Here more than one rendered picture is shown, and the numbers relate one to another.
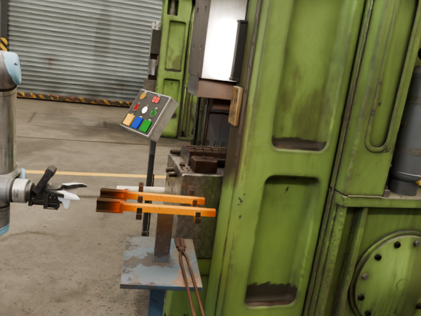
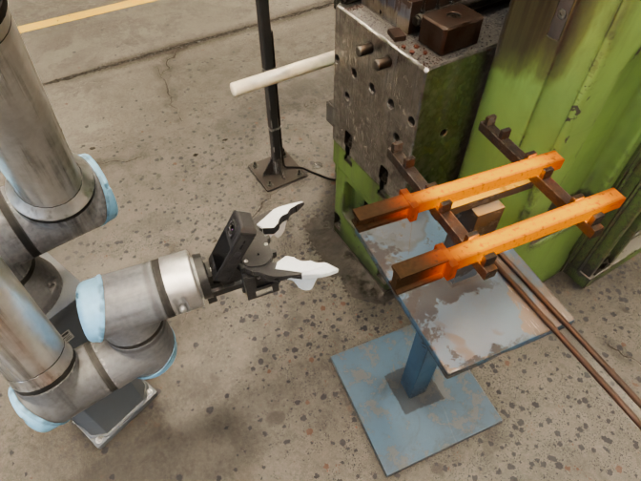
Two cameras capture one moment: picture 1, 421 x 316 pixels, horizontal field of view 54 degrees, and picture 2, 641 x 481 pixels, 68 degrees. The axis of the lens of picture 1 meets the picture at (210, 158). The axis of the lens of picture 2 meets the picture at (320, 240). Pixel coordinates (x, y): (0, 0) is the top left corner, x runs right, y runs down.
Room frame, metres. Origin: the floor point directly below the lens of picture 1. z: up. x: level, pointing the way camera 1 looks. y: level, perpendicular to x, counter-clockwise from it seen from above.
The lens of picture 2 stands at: (1.02, 0.57, 1.49)
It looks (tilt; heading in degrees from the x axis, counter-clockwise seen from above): 50 degrees down; 347
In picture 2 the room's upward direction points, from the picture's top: straight up
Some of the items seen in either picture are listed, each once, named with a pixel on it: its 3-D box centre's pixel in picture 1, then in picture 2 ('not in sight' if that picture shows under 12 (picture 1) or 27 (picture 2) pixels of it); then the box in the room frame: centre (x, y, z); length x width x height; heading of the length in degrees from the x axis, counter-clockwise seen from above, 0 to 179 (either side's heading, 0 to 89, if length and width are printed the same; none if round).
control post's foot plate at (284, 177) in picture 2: not in sight; (276, 163); (2.66, 0.39, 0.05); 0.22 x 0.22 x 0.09; 18
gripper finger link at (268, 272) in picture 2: (57, 192); (275, 266); (1.44, 0.54, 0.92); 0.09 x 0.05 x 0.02; 62
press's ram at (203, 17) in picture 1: (240, 41); not in sight; (2.18, -0.07, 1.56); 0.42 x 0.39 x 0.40; 108
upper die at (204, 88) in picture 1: (231, 89); not in sight; (2.22, -0.06, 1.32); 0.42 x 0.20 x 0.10; 108
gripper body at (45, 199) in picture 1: (45, 194); (237, 268); (1.47, 0.60, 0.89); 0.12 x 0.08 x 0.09; 98
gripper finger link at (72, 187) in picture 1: (74, 190); (280, 223); (1.55, 0.52, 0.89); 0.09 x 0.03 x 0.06; 134
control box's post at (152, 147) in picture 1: (148, 190); (267, 63); (2.66, 0.39, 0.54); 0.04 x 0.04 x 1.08; 18
